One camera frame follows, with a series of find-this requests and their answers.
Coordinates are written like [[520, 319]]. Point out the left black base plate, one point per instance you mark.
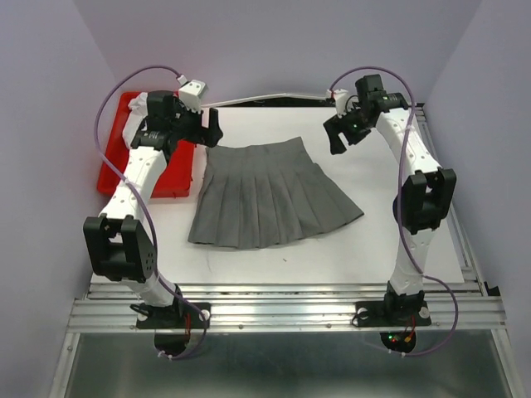
[[176, 316]]

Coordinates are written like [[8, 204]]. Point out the white crumpled skirt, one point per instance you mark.
[[137, 112]]

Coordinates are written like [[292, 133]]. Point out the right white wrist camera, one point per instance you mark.
[[342, 101]]

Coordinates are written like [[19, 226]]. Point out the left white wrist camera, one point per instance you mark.
[[191, 93]]

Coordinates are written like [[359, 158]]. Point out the grey pleated skirt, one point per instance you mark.
[[264, 195]]

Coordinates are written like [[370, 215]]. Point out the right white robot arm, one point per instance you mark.
[[424, 193]]

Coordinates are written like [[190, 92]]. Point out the red plastic tray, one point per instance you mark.
[[176, 180]]

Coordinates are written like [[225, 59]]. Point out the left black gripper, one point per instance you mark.
[[209, 137]]

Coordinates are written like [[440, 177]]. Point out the aluminium frame rail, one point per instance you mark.
[[285, 307]]

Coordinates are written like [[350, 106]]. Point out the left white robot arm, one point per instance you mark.
[[121, 241]]

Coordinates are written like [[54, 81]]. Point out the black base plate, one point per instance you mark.
[[375, 314], [176, 316]]

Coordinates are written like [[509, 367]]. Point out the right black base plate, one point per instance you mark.
[[375, 314]]

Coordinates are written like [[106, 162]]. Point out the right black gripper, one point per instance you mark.
[[333, 127]]

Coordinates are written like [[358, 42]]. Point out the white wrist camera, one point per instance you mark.
[[191, 93], [342, 101]]

